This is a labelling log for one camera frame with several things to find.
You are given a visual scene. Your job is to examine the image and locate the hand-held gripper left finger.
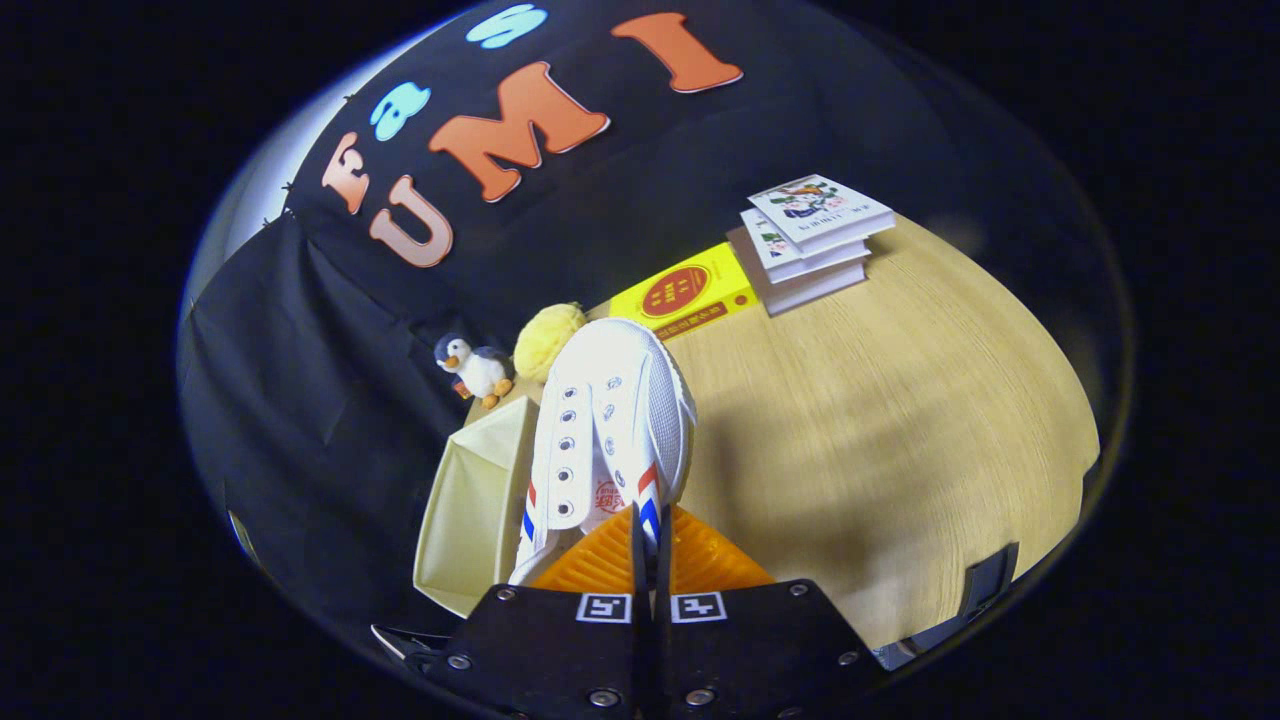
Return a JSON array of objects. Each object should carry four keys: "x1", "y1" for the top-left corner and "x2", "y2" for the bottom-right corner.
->
[{"x1": 425, "y1": 503, "x2": 651, "y2": 720}]

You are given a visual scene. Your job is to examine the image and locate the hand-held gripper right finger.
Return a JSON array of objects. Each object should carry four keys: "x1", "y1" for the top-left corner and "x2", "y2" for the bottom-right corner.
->
[{"x1": 655, "y1": 505, "x2": 886, "y2": 720}]

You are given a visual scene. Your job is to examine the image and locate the cream fabric storage box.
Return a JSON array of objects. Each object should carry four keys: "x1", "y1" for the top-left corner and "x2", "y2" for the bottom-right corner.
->
[{"x1": 413, "y1": 395, "x2": 546, "y2": 618}]

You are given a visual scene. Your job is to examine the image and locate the white striped canvas shoe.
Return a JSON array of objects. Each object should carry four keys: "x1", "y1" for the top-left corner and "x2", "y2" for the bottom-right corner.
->
[{"x1": 508, "y1": 318, "x2": 698, "y2": 588}]

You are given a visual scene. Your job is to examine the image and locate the black flat panel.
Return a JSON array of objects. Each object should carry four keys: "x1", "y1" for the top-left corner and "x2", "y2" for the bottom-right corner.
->
[{"x1": 958, "y1": 543, "x2": 1021, "y2": 618}]

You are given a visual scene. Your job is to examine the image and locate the small penguin plush toy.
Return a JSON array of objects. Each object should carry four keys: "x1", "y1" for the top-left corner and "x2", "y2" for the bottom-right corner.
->
[{"x1": 434, "y1": 333, "x2": 515, "y2": 409}]

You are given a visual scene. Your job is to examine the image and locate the yellow round bun toy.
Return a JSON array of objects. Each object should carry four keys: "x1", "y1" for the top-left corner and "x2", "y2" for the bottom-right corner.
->
[{"x1": 513, "y1": 303, "x2": 589, "y2": 384}]

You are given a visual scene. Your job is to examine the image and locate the black backdrop cloth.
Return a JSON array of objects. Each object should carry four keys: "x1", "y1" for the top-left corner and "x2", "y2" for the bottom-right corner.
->
[{"x1": 180, "y1": 0, "x2": 1121, "y2": 641}]

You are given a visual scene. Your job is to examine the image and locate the yellow book with red circle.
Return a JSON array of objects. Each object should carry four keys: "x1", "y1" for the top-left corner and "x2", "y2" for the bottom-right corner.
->
[{"x1": 608, "y1": 242, "x2": 761, "y2": 343}]

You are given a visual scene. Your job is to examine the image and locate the white book with small picture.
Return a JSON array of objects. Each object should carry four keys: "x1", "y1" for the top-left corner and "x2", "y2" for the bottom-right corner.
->
[{"x1": 741, "y1": 208, "x2": 873, "y2": 284}]

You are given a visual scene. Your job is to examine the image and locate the white book with illustrated cover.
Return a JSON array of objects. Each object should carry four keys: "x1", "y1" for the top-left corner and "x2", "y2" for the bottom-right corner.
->
[{"x1": 747, "y1": 174, "x2": 897, "y2": 257}]

